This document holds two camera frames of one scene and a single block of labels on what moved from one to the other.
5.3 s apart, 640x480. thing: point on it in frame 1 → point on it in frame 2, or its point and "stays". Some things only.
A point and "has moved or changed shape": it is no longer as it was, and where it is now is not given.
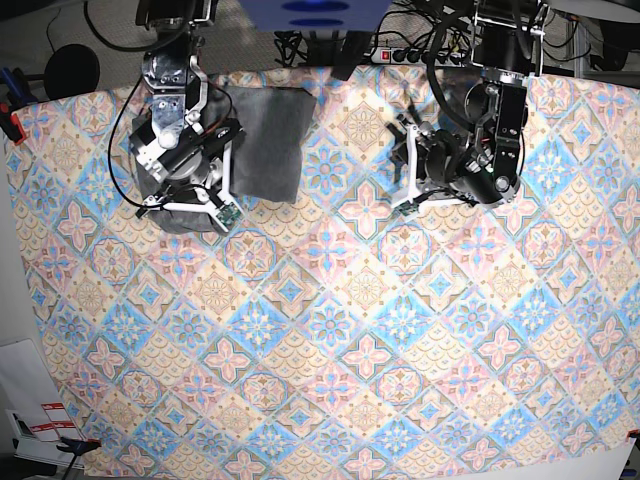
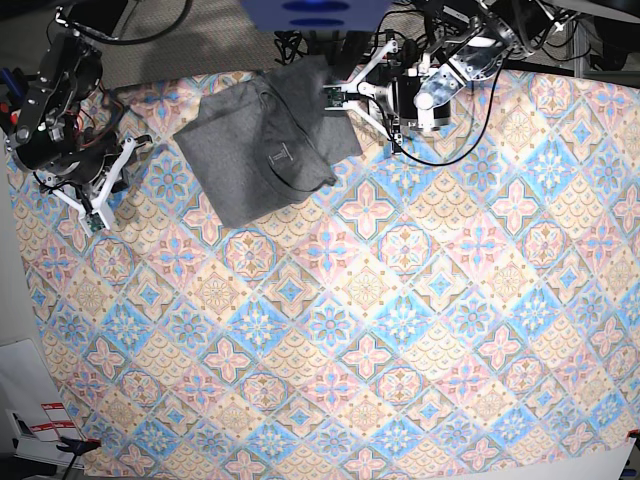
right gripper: (190, 173) → (88, 168)
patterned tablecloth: (338, 337) stays
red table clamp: (14, 117) stays
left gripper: (450, 160) → (400, 95)
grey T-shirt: (267, 162) has moved or changed shape
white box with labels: (37, 414) stays
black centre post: (354, 51) stays
